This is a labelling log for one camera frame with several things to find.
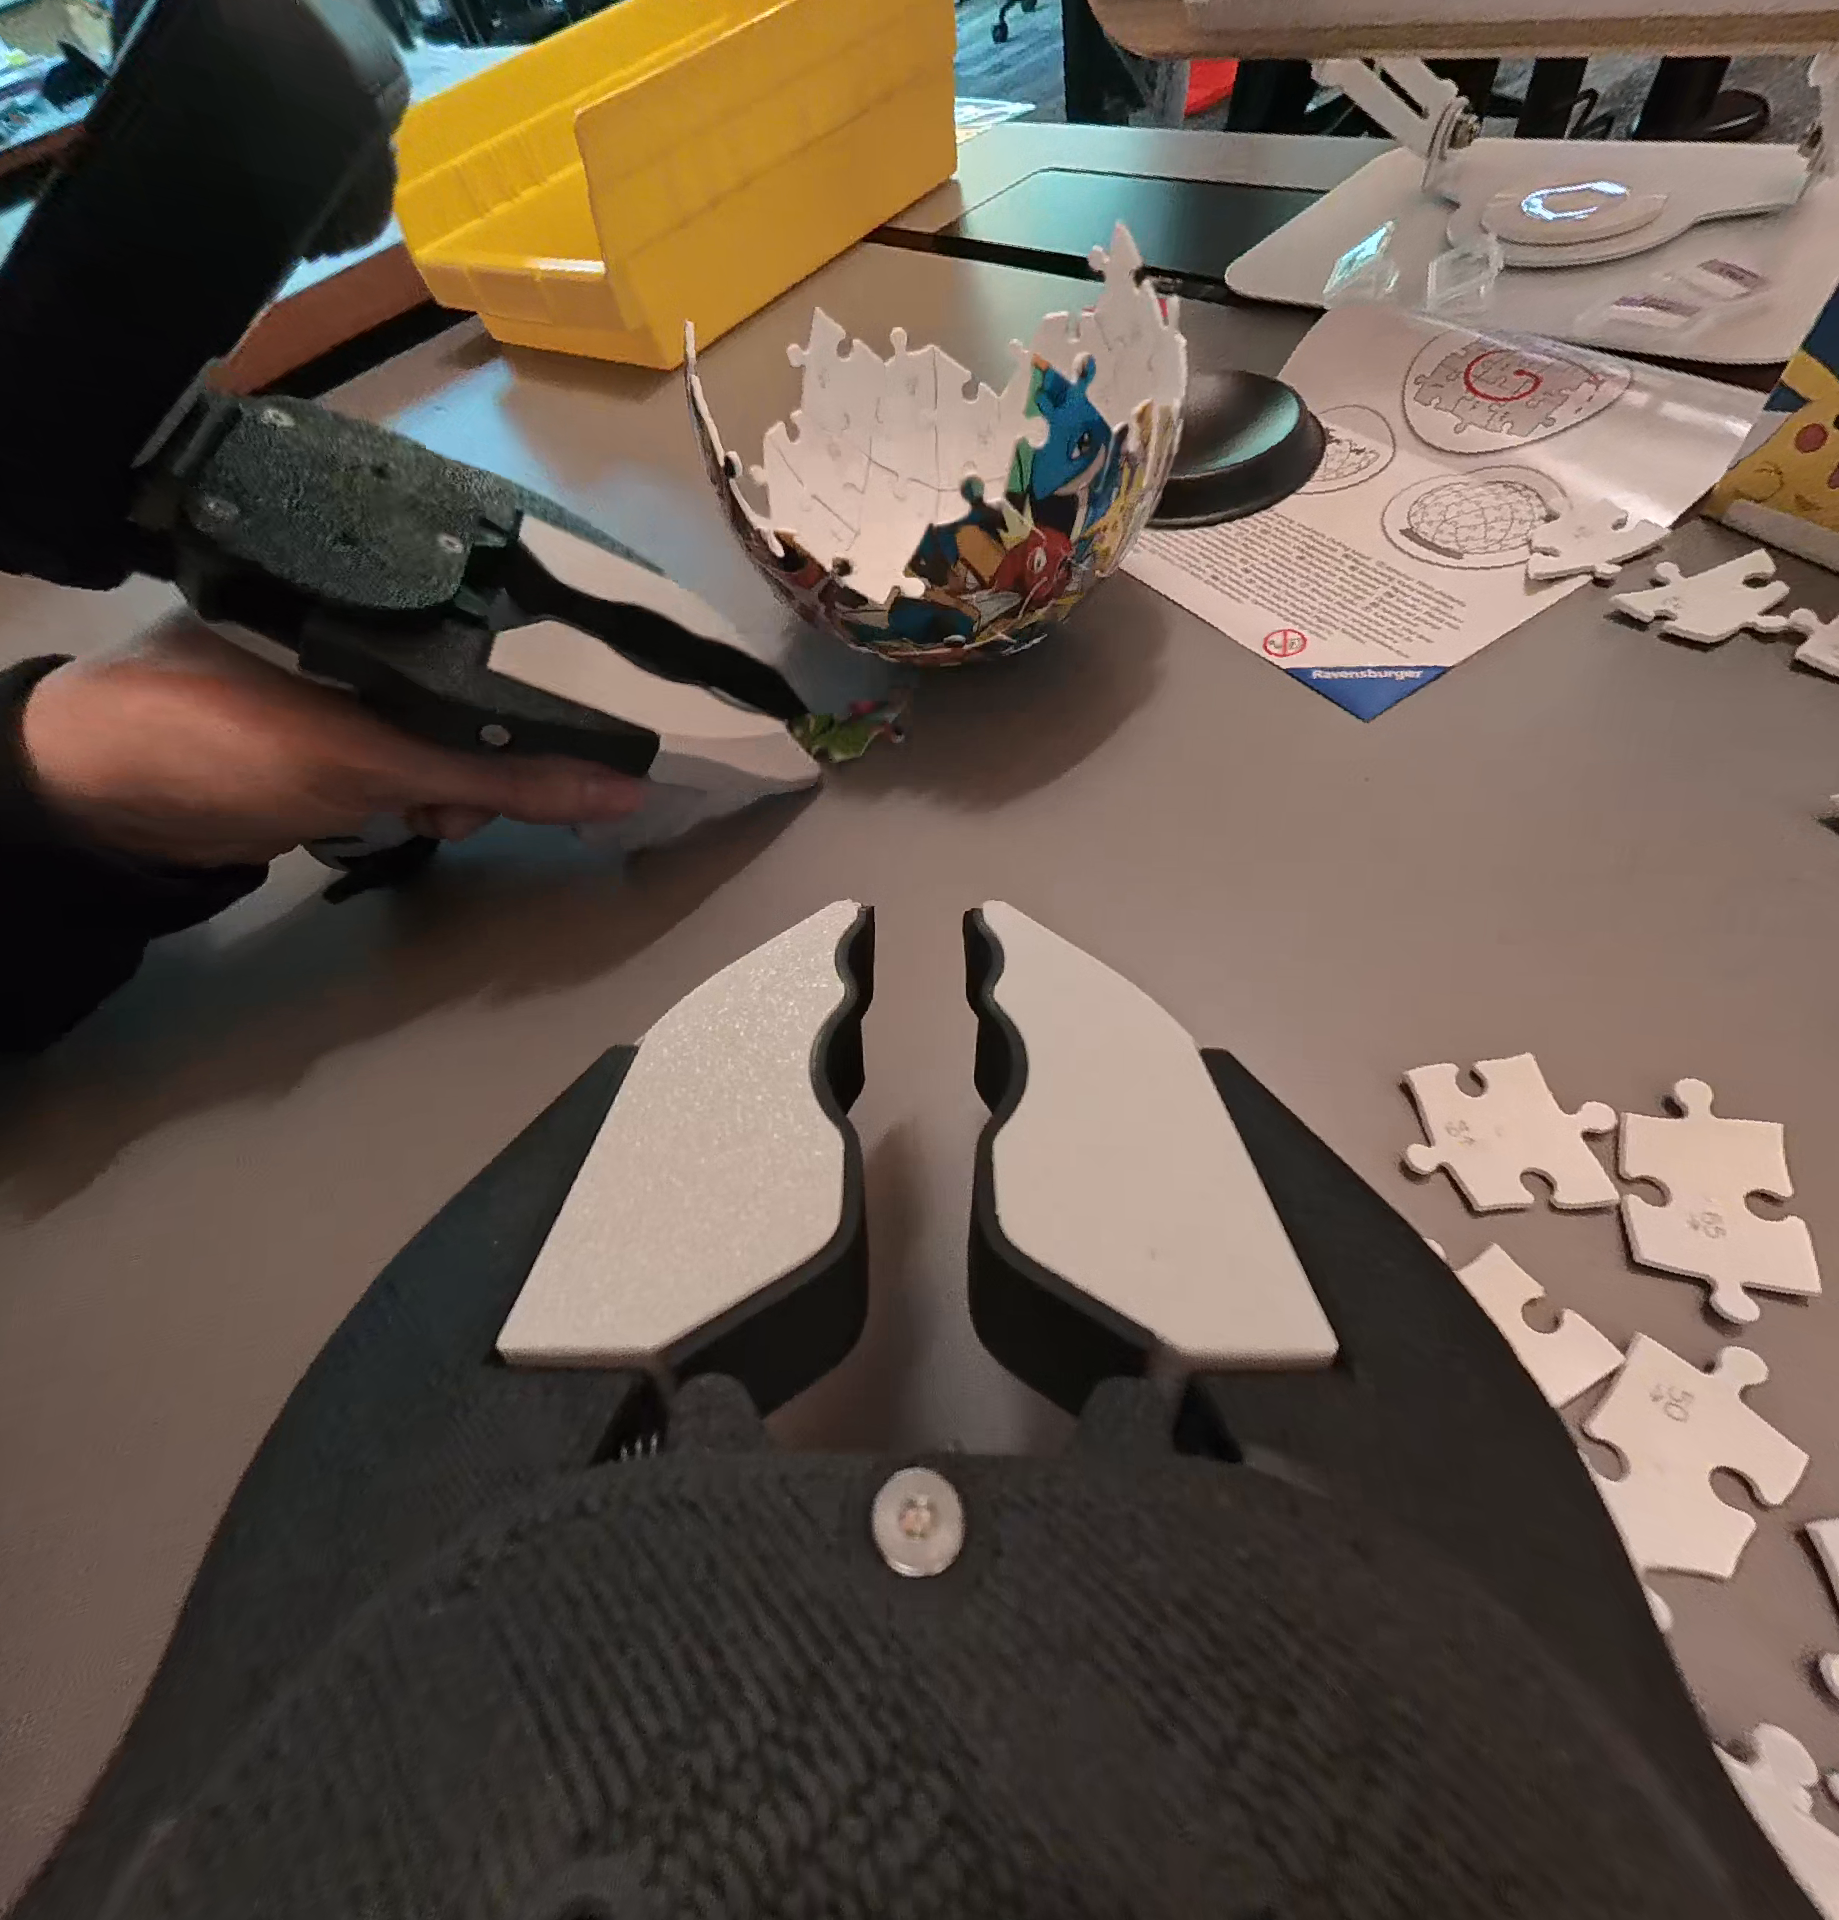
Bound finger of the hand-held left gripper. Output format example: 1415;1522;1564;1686
488;615;828;792
479;510;812;725

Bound scattered white puzzle pieces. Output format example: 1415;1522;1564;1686
1399;501;1839;1920

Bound partly built puzzle ball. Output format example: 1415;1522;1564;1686
684;218;1186;664

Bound folded puzzle leaflet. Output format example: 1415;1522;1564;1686
1117;303;1769;725

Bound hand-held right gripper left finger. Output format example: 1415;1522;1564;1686
493;903;877;1413

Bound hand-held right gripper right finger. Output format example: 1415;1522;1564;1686
962;903;1345;1413

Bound black round ball stand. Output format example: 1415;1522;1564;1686
1152;371;1332;534

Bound person's left hand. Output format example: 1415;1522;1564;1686
21;644;654;877

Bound blue puzzle box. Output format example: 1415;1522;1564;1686
1698;223;1839;558

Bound yellow plastic bin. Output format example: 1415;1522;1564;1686
396;0;962;371

